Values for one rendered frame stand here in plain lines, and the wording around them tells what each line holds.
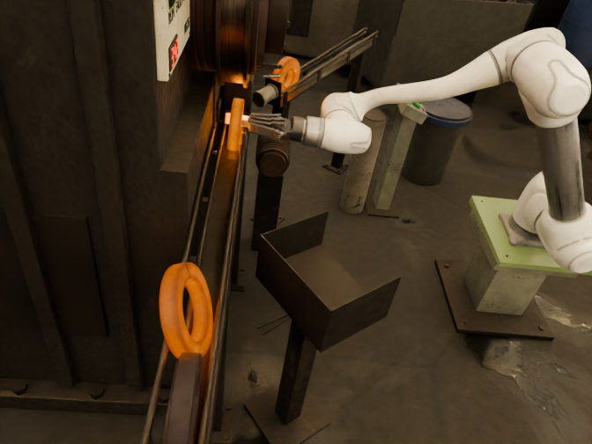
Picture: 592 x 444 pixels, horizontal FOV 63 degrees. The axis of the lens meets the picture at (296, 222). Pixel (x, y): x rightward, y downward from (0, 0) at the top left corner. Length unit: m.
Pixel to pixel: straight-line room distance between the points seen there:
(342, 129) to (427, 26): 2.18
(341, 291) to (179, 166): 0.48
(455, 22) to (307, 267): 2.72
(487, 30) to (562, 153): 2.42
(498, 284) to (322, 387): 0.80
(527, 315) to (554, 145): 0.95
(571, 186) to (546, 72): 0.40
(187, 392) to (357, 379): 1.08
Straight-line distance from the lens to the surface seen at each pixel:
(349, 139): 1.48
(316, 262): 1.24
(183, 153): 1.09
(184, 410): 0.78
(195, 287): 1.01
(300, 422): 1.65
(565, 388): 2.11
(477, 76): 1.49
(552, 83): 1.33
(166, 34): 0.93
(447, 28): 3.67
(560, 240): 1.72
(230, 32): 1.17
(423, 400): 1.82
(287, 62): 1.91
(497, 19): 3.87
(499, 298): 2.12
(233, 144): 1.46
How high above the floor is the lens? 1.44
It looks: 38 degrees down
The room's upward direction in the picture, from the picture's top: 9 degrees clockwise
